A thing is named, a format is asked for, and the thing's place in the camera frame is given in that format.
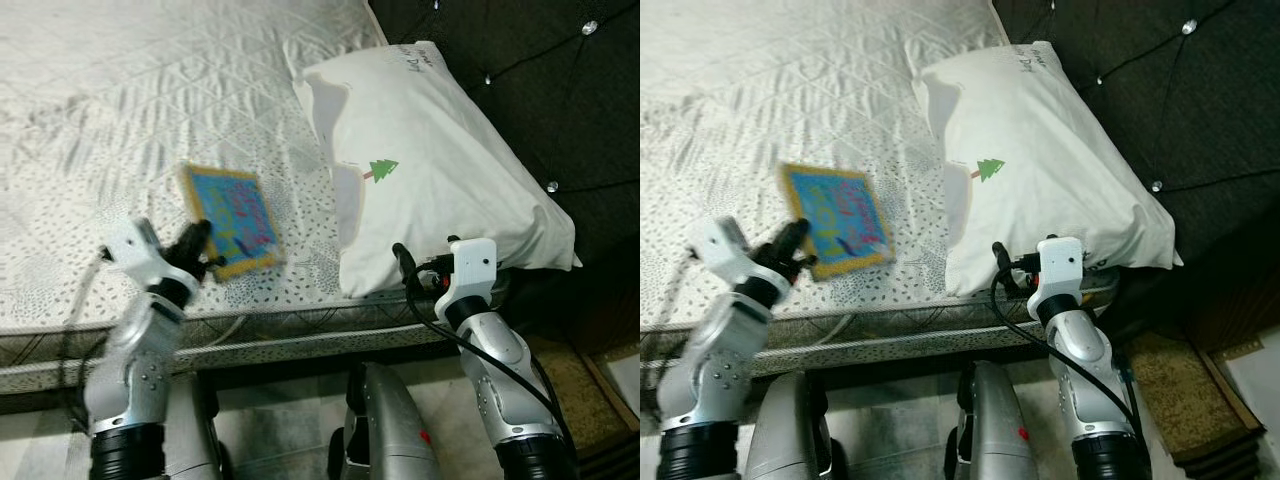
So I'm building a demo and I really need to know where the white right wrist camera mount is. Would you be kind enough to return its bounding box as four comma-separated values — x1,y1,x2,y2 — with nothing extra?
437,237,498,321
1035,235,1086,316

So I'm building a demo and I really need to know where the white quilted mattress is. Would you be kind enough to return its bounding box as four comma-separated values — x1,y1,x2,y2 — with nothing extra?
0,0,561,396
640,0,1121,396

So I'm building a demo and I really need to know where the silver robot leg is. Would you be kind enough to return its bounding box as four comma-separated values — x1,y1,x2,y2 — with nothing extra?
160,375,226,480
328,362,441,480
745,370,836,480
945,360,1041,480

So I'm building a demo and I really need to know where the brown floor rug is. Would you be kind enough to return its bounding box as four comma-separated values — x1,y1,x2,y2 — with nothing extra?
1125,325,1266,466
530,335,641,471

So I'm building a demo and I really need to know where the white pillow tree print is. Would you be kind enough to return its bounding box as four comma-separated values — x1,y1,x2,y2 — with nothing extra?
295,40,583,298
905,40,1184,298

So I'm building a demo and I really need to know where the silver left robot leg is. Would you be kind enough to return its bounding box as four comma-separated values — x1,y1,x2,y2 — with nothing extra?
745,370,836,480
160,375,226,480

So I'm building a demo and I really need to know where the silver right robot leg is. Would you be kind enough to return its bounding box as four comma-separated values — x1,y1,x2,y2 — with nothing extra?
328,362,441,480
945,360,1041,480

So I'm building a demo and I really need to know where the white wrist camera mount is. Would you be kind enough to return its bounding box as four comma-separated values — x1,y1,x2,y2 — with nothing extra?
100,218,166,281
700,215,766,281
437,237,498,321
1035,235,1086,316

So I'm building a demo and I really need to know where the dark tufted headboard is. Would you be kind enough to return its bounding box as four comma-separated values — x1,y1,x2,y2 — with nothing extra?
370,0,641,341
990,0,1280,351

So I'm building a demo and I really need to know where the dark bed frame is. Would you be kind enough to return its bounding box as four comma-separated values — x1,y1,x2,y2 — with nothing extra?
0,330,541,416
640,330,1131,411

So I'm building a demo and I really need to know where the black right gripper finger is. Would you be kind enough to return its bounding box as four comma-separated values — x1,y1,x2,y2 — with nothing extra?
392,242,419,291
990,240,1016,291

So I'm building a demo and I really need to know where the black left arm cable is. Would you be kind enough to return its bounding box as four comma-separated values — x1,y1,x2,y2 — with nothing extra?
678,250,703,331
60,250,111,421

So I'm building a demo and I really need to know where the yellow blue children's book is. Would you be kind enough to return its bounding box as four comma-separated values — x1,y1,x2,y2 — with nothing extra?
780,163,894,283
180,163,286,283

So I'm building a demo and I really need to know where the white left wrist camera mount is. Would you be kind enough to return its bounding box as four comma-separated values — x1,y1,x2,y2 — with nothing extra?
100,218,166,281
700,215,766,281

